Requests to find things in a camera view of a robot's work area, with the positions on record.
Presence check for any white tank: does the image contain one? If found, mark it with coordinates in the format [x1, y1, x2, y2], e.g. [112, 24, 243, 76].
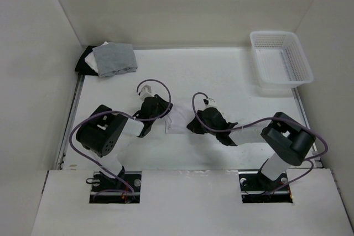
[85, 41, 108, 77]
[164, 103, 195, 134]

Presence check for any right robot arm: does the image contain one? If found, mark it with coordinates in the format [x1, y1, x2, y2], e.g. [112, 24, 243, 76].
[186, 107, 316, 191]

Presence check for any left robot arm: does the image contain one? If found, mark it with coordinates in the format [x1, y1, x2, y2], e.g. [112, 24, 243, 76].
[69, 95, 173, 191]

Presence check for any folded grey tank top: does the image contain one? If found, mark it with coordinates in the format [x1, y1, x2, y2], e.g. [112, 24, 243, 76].
[93, 42, 138, 77]

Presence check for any folded white tank top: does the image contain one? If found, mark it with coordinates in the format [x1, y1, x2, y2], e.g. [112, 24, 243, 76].
[85, 41, 108, 77]

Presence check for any folded black tank top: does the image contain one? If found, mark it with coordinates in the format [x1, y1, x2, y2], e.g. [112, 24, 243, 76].
[75, 45, 98, 76]

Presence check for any white plastic basket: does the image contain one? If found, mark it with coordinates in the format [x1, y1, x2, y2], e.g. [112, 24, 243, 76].
[249, 31, 314, 89]

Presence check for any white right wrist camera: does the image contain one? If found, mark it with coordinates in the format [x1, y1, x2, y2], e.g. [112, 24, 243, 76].
[203, 98, 217, 109]

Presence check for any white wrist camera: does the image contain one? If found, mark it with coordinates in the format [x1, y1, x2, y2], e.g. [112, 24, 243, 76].
[138, 85, 153, 101]
[203, 98, 217, 109]

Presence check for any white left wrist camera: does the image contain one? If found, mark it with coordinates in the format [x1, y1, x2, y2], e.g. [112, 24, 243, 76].
[138, 85, 153, 101]

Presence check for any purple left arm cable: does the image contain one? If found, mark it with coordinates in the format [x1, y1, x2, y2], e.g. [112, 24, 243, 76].
[69, 78, 172, 202]

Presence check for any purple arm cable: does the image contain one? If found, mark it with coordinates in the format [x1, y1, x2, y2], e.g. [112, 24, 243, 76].
[192, 92, 329, 196]
[69, 78, 172, 202]

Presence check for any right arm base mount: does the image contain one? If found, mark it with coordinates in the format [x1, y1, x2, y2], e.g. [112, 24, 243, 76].
[238, 171, 293, 203]

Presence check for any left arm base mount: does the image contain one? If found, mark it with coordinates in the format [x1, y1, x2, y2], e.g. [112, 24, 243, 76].
[86, 171, 142, 204]

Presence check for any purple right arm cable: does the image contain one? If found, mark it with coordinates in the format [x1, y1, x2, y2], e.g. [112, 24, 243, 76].
[192, 92, 329, 196]

